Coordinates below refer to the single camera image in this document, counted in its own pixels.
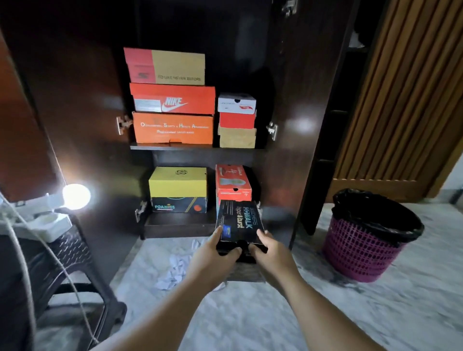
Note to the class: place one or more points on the person's right hand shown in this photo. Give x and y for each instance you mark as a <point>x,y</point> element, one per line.
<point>278,264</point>

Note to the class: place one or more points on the person's left hand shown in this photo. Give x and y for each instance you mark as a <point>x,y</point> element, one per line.
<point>209,264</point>

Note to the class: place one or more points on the white paper pile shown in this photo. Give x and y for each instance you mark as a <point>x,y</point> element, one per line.
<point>177,271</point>

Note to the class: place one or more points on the black GoWalk Hyperburst shoebox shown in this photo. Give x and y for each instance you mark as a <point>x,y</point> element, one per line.
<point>231,213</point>

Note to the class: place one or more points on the black Foamies shoebox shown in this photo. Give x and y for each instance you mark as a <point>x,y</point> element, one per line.
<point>184,206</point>

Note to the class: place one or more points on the red GoWalk shoebox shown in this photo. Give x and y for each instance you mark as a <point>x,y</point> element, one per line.
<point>231,191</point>

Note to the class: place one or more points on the yellow Lace Lynelle shoebox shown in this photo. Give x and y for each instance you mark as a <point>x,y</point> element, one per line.
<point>177,184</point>

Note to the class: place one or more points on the tan cardboard shoebox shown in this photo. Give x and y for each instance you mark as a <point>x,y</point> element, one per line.
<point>237,139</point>

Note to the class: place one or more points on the orange shoe box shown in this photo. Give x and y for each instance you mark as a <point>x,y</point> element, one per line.
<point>144,135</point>

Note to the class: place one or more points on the red small shoebox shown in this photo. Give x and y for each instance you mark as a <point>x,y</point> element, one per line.
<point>237,121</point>

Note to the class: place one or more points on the white Skechers shoebox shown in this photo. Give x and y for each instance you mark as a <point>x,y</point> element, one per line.
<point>231,105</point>

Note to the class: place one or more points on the red and white shoe box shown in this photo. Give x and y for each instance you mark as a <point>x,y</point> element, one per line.
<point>199,95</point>

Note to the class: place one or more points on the dark wooden cabinet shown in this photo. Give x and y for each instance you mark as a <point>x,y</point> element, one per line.
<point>90,108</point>

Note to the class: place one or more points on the red and tan shoe box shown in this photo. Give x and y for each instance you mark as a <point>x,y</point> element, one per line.
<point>177,61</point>

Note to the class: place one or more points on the person's left forearm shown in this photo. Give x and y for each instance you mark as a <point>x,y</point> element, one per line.
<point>162,318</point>

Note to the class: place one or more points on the person's right forearm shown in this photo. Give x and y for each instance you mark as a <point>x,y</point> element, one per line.
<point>325,318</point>

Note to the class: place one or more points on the silver cabinet hinge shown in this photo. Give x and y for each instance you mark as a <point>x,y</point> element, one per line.
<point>259,209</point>
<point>272,131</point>
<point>289,7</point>
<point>123,124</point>
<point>140,211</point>

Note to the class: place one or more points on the pink plastic waste basket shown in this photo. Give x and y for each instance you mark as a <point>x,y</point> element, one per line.
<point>354,256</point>

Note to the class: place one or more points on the black patterned plastic stool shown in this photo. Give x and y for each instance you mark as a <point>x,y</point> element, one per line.
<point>68,253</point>

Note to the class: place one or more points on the glowing white light bulb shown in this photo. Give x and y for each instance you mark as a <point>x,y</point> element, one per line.
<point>76,197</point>

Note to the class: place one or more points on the white lamp holder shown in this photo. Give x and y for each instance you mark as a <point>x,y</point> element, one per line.
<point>39,224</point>

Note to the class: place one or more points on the brown slatted wooden door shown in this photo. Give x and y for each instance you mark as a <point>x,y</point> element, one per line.
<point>408,90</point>

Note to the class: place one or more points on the white folded cloth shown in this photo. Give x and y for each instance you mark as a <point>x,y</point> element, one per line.
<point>356,41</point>

